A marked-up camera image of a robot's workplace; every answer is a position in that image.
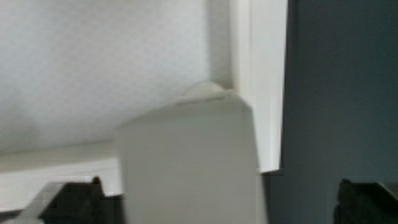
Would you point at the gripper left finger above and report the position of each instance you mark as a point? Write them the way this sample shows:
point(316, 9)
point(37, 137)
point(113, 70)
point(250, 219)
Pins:
point(71, 203)

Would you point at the white desk tabletop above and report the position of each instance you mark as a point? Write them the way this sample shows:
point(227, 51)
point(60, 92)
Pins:
point(105, 58)

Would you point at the white desk leg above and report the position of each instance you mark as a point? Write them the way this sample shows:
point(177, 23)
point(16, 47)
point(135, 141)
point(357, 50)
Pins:
point(188, 162)

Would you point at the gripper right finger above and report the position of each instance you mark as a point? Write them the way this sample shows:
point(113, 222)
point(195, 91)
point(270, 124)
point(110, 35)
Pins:
point(366, 203)

